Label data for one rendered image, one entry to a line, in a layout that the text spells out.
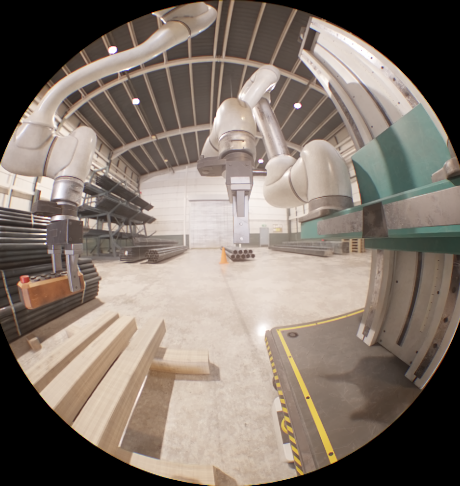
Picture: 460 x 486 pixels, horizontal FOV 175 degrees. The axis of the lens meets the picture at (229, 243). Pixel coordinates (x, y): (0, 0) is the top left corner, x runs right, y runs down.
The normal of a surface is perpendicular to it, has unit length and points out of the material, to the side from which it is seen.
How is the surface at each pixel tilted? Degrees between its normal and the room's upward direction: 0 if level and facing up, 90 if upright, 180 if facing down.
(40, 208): 90
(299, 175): 91
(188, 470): 0
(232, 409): 0
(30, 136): 117
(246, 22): 170
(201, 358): 0
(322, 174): 90
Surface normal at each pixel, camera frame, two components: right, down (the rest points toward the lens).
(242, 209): -0.04, 0.51
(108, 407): -0.02, -1.00
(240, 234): -0.05, 0.01
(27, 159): 0.73, 0.61
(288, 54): -0.14, 0.99
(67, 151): 0.88, 0.02
